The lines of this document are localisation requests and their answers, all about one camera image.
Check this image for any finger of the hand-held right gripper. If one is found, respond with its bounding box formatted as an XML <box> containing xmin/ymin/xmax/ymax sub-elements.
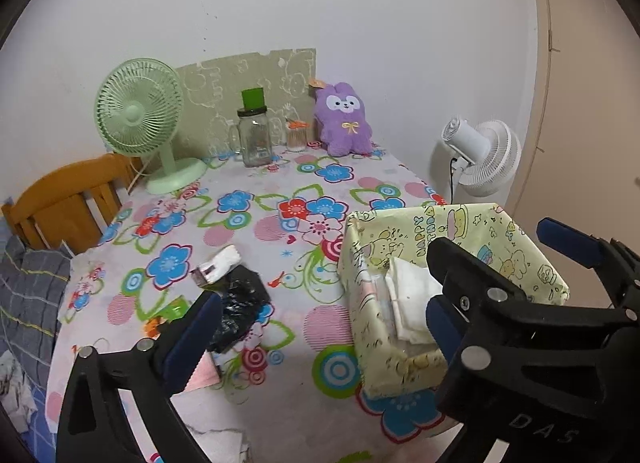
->
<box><xmin>427</xmin><ymin>237</ymin><xmax>640</xmax><ymax>335</ymax></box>
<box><xmin>537</xmin><ymin>217</ymin><xmax>640</xmax><ymax>311</ymax></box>

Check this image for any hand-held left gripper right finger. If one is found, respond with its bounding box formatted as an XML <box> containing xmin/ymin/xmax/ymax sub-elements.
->
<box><xmin>425</xmin><ymin>295</ymin><xmax>640</xmax><ymax>463</ymax></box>

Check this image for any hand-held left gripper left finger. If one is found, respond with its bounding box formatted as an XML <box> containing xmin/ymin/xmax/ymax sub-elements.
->
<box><xmin>55</xmin><ymin>290</ymin><xmax>223</xmax><ymax>463</ymax></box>

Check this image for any black plastic bag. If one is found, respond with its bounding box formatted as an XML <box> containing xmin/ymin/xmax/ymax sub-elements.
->
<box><xmin>207</xmin><ymin>264</ymin><xmax>272</xmax><ymax>355</ymax></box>

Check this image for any yellow printed storage box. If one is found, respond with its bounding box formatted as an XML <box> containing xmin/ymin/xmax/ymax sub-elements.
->
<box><xmin>337</xmin><ymin>203</ymin><xmax>571</xmax><ymax>400</ymax></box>

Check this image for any green and orange small item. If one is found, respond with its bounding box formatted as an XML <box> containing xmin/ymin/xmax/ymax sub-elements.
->
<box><xmin>145</xmin><ymin>299</ymin><xmax>190</xmax><ymax>339</ymax></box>

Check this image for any pink cloth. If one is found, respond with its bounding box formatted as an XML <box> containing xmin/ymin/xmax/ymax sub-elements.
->
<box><xmin>184</xmin><ymin>350</ymin><xmax>224</xmax><ymax>390</ymax></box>

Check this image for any white folded cloth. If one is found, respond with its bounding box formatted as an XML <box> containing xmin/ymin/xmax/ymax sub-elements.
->
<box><xmin>382</xmin><ymin>257</ymin><xmax>447</xmax><ymax>345</ymax></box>

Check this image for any clear plastic packet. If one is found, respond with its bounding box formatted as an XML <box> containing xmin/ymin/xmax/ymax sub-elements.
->
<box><xmin>364</xmin><ymin>270</ymin><xmax>397</xmax><ymax>340</ymax></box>

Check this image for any white tissue packet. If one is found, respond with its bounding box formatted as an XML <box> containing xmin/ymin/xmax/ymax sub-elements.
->
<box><xmin>191</xmin><ymin>245</ymin><xmax>242</xmax><ymax>289</ymax></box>

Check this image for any white circulation fan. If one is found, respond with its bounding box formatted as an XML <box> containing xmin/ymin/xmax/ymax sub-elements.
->
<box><xmin>441</xmin><ymin>115</ymin><xmax>522</xmax><ymax>199</ymax></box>

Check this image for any floral tablecloth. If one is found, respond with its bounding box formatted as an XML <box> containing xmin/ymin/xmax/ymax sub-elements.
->
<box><xmin>44</xmin><ymin>139</ymin><xmax>472</xmax><ymax>463</ymax></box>

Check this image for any grey plaid pillow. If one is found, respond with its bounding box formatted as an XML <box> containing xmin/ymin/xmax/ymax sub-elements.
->
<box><xmin>0</xmin><ymin>235</ymin><xmax>75</xmax><ymax>381</ymax></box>

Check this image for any blue bed sheet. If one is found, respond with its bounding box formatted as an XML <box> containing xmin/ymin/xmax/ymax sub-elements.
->
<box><xmin>22</xmin><ymin>375</ymin><xmax>52</xmax><ymax>446</ymax></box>

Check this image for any white crumpled cloth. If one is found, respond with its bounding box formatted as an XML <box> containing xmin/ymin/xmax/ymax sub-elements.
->
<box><xmin>0</xmin><ymin>350</ymin><xmax>38</xmax><ymax>426</ymax></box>

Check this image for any purple plush bunny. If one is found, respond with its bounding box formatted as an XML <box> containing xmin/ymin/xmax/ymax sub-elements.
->
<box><xmin>309</xmin><ymin>78</ymin><xmax>375</xmax><ymax>158</ymax></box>

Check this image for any wooden bed headboard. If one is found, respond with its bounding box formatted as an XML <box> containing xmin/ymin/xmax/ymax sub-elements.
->
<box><xmin>0</xmin><ymin>153</ymin><xmax>147</xmax><ymax>258</ymax></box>

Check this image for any glass jar mug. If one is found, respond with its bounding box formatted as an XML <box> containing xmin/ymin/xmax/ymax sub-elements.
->
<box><xmin>227</xmin><ymin>108</ymin><xmax>275</xmax><ymax>168</ymax></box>

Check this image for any cotton swab container orange lid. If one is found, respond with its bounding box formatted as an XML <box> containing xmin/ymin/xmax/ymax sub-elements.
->
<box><xmin>284</xmin><ymin>119</ymin><xmax>309</xmax><ymax>153</ymax></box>

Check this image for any green desk fan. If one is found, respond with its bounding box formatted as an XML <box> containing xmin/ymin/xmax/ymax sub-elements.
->
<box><xmin>95</xmin><ymin>58</ymin><xmax>209</xmax><ymax>195</ymax></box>

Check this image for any green cup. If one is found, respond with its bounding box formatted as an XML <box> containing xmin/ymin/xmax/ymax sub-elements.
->
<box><xmin>241</xmin><ymin>87</ymin><xmax>269</xmax><ymax>112</ymax></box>

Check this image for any black fan cable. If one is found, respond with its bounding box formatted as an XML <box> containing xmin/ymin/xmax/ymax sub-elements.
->
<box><xmin>449</xmin><ymin>157</ymin><xmax>464</xmax><ymax>204</ymax></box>

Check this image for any white fan cable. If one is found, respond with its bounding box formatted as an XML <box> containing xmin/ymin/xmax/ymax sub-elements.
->
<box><xmin>126</xmin><ymin>157</ymin><xmax>152</xmax><ymax>194</ymax></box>

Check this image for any beige printed wall sheet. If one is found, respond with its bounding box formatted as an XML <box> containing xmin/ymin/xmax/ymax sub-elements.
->
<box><xmin>175</xmin><ymin>48</ymin><xmax>319</xmax><ymax>158</ymax></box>

